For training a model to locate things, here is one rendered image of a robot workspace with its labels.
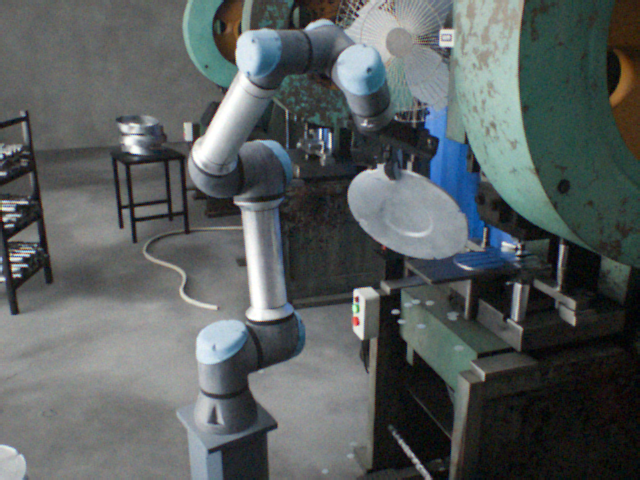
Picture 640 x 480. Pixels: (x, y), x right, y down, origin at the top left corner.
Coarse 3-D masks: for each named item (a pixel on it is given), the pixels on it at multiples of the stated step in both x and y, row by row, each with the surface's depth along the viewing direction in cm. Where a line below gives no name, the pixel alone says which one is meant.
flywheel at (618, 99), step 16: (624, 0) 99; (624, 16) 100; (624, 32) 101; (608, 48) 101; (624, 48) 102; (624, 64) 105; (624, 80) 106; (624, 96) 105; (624, 112) 106; (624, 128) 107
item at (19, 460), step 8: (0, 448) 157; (8, 448) 157; (0, 456) 154; (8, 456) 154; (0, 464) 152; (8, 464) 152; (16, 464) 152; (24, 464) 151; (0, 472) 149; (8, 472) 149; (16, 472) 149; (24, 472) 148
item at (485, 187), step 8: (480, 168) 155; (480, 176) 155; (480, 184) 152; (488, 184) 150; (480, 192) 153; (488, 192) 150; (496, 192) 146; (480, 200) 152; (488, 200) 150; (496, 200) 146; (504, 200) 146; (480, 208) 154; (488, 208) 149; (496, 208) 147; (504, 208) 146; (512, 208) 146; (488, 216) 151; (496, 216) 147; (504, 216) 147; (512, 216) 146; (520, 216) 145; (512, 224) 147; (520, 224) 146; (528, 224) 147
